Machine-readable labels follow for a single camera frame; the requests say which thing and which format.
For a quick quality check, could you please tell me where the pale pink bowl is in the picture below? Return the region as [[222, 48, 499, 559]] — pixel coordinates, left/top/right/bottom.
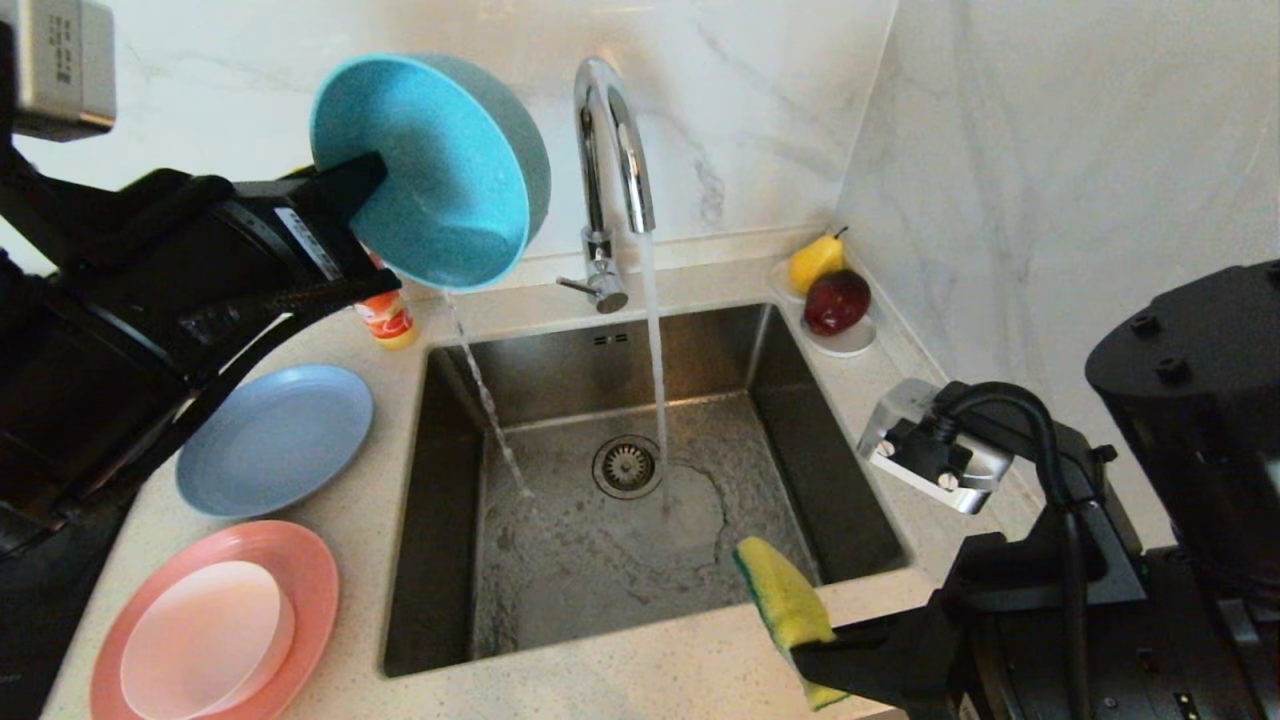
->
[[120, 560, 296, 720]]

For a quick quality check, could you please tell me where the stainless steel sink basin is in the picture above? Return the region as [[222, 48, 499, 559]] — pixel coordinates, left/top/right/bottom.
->
[[380, 303, 911, 678]]

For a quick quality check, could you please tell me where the blue plate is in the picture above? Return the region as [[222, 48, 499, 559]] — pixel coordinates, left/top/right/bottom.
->
[[176, 363, 374, 518]]

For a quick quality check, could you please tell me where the running water stream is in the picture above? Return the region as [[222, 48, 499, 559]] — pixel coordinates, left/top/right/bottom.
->
[[637, 232, 674, 513]]

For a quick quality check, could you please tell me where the pink plate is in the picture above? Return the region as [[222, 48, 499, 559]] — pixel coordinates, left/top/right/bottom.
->
[[90, 520, 339, 720]]

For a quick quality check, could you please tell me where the small white dish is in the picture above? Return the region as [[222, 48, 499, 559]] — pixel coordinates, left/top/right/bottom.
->
[[768, 257, 878, 358]]

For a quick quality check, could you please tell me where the yellow pear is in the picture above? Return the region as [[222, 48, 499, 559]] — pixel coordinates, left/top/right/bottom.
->
[[787, 227, 848, 296]]

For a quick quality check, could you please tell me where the orange dish soap bottle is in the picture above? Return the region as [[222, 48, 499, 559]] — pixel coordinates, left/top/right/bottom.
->
[[355, 255, 419, 351]]

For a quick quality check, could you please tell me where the yellow green sponge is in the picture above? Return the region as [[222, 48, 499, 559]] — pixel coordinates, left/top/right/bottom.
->
[[733, 537, 851, 712]]

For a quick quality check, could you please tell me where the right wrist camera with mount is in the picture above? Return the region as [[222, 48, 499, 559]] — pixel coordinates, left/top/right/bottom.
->
[[858, 378, 1017, 516]]

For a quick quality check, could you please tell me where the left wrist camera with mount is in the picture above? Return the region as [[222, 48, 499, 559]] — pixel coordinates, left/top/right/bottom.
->
[[0, 0, 117, 142]]

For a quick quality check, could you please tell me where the round metal drain strainer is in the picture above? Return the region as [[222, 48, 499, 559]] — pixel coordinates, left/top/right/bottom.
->
[[592, 436, 666, 500]]

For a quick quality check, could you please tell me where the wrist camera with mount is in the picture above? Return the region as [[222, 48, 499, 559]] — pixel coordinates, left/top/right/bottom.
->
[[858, 378, 1017, 516], [0, 0, 117, 142]]

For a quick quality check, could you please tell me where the dark red apple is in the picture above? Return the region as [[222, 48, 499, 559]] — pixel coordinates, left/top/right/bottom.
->
[[803, 268, 872, 336]]

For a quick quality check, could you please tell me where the teal bowl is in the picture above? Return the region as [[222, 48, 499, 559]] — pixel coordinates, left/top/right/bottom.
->
[[310, 52, 552, 292]]

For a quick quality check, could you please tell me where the chrome gooseneck faucet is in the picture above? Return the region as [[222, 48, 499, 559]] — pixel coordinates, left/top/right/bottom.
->
[[556, 57, 658, 316]]

